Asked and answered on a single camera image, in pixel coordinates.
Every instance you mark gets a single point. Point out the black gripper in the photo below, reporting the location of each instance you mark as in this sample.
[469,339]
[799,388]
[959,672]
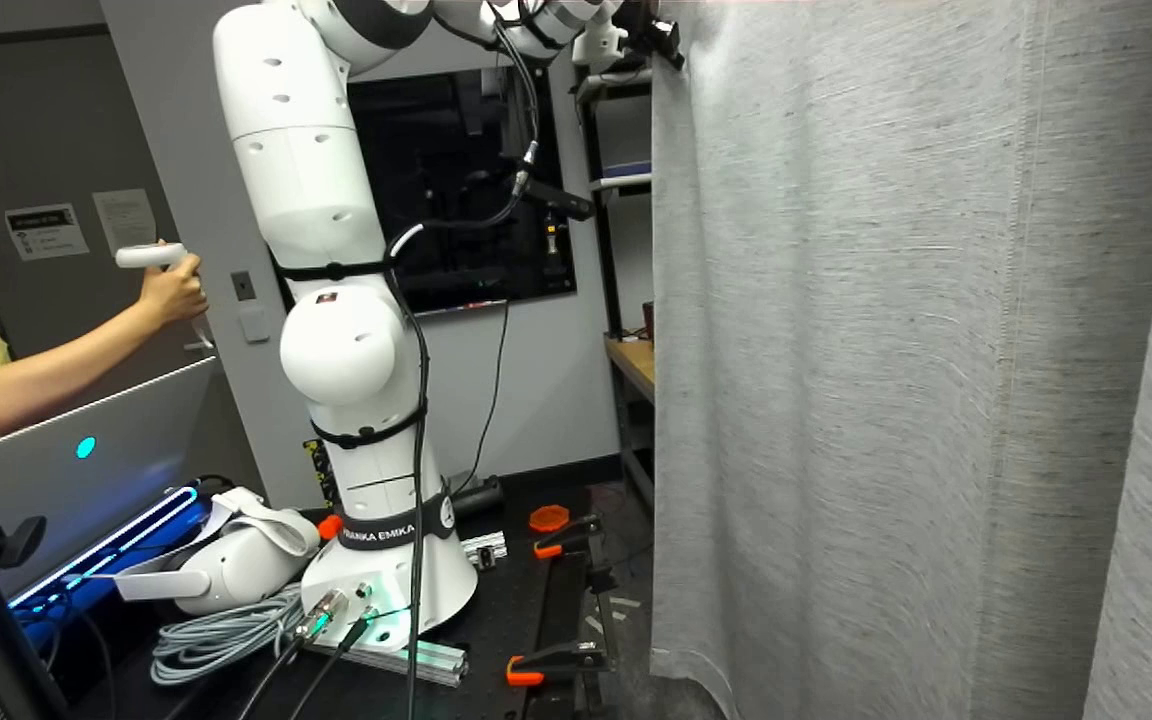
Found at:
[644,31]

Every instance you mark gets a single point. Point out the grey fabric curtain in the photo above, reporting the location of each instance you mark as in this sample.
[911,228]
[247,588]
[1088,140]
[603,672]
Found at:
[903,325]

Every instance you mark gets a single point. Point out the white handheld controller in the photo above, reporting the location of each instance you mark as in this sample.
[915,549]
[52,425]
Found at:
[150,257]

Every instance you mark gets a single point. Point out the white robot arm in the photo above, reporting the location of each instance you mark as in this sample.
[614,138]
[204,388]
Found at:
[349,340]

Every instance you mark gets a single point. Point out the person's forearm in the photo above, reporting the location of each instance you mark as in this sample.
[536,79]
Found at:
[43,383]

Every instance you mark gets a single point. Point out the person's hand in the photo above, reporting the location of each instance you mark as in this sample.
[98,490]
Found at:
[174,295]

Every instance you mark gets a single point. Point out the metal shelf rack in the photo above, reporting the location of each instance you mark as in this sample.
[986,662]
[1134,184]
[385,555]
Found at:
[614,112]

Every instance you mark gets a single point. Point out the wooden top workbench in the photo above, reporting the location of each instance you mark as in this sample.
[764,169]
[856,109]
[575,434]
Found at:
[633,388]

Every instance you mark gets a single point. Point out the orange black clamp rear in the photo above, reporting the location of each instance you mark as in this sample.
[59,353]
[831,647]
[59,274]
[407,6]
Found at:
[557,531]

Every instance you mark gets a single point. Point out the orange black clamp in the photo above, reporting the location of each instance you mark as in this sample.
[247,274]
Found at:
[557,531]
[552,662]

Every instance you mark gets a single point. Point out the orange black clamp front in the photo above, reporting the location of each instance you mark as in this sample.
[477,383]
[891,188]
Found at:
[552,662]

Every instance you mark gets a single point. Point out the black wall screen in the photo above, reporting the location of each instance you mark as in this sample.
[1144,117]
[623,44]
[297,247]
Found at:
[447,150]

